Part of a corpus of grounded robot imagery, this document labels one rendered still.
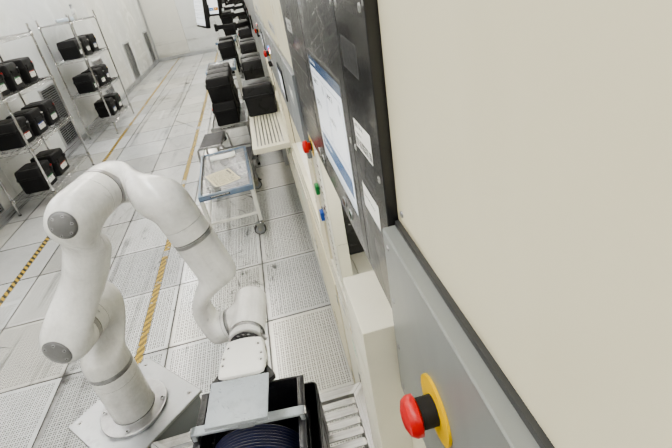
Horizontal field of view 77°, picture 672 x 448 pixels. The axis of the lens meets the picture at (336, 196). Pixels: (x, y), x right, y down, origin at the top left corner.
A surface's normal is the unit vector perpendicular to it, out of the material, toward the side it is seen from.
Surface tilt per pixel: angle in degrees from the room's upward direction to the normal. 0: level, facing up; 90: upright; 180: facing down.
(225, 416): 1
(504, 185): 90
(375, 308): 0
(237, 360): 4
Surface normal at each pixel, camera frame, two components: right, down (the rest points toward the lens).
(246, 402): -0.15, -0.86
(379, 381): 0.21, 0.44
